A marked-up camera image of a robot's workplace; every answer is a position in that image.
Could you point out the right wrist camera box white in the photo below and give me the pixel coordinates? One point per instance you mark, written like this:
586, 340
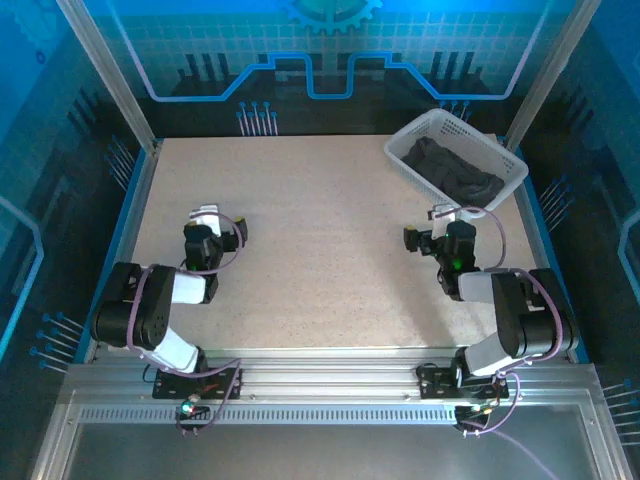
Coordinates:
442, 211

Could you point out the aluminium frame post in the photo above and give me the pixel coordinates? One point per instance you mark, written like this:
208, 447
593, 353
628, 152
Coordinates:
107, 75
550, 70

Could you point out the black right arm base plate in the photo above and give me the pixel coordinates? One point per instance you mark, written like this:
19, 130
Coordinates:
440, 382

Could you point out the white plastic laundry basket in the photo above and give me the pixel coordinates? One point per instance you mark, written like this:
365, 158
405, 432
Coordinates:
480, 145

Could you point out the grey metal front panel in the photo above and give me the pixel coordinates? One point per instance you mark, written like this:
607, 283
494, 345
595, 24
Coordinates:
325, 452

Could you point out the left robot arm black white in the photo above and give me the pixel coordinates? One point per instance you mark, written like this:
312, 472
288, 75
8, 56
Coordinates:
150, 305

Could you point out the small LED controller board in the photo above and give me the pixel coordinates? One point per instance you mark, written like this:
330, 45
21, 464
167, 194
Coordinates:
189, 409
475, 411

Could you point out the aluminium front mounting rail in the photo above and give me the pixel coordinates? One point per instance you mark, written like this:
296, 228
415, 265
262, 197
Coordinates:
325, 375

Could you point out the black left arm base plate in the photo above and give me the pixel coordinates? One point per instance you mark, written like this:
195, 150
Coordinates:
170, 385

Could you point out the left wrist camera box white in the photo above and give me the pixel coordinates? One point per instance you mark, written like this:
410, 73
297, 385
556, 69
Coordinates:
205, 210

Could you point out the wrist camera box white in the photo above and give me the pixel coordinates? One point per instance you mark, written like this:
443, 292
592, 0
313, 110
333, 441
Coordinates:
205, 210
442, 211

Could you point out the dark grey t-shirt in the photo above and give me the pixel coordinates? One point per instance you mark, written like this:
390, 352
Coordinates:
450, 172

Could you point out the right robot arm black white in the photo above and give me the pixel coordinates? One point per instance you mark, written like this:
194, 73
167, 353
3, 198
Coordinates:
520, 310

